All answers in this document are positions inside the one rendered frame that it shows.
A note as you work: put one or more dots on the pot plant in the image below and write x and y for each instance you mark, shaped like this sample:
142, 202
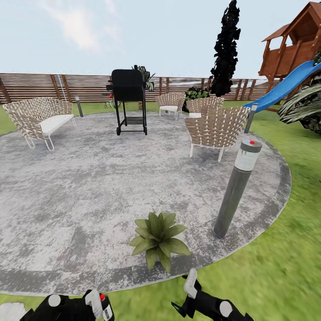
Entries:
156, 237

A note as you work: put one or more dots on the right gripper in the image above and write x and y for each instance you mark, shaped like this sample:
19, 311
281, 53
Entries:
190, 304

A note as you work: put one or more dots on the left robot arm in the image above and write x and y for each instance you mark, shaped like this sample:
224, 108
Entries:
62, 308

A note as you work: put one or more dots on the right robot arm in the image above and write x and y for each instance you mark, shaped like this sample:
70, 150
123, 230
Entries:
208, 305

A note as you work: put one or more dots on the tree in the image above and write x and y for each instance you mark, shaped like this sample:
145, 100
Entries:
316, 60
226, 52

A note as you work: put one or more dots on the insectifuge atomizer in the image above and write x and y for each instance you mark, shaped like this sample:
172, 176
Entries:
107, 312

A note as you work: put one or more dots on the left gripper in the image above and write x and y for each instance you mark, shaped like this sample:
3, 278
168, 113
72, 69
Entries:
83, 312

